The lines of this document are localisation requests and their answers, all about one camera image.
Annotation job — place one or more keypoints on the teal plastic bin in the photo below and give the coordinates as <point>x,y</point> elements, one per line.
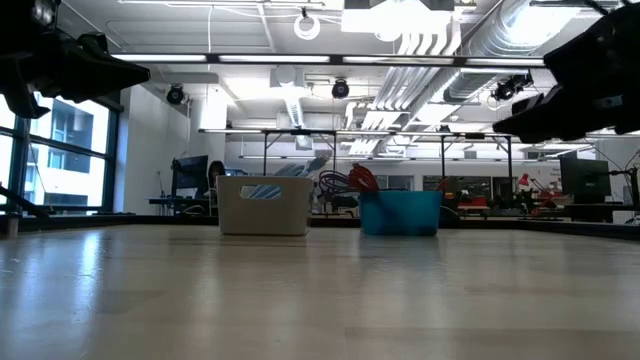
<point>400,215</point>

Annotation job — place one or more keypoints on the person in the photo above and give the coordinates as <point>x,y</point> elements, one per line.
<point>216,175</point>

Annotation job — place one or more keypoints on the black overhead crossbeam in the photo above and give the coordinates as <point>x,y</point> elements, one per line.
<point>300,58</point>

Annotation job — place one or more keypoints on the black background rig frame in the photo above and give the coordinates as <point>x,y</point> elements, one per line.
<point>300,132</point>
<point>475,136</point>

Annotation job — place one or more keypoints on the dark framed window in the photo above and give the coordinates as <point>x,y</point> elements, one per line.
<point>70,165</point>

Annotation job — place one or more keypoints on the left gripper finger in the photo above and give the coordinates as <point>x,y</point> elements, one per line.
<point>105,75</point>

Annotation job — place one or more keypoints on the black ceiling camera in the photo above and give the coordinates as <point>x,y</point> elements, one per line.
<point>175,94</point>
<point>510,87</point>
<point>340,89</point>

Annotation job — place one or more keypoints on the dark background desk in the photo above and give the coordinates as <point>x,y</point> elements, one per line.
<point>180,202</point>

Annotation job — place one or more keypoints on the white plastic bin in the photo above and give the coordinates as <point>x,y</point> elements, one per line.
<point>262,215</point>

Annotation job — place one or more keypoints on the red desk lamp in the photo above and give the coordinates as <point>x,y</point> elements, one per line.
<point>537,187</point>

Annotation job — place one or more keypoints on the small black background robot arm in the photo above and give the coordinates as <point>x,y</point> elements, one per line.
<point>342,202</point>

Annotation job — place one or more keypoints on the black computer monitor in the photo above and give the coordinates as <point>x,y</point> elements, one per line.
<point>585,176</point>
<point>190,174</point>

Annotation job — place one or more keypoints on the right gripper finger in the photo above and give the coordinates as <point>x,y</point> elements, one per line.
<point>565,122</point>
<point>527,105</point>

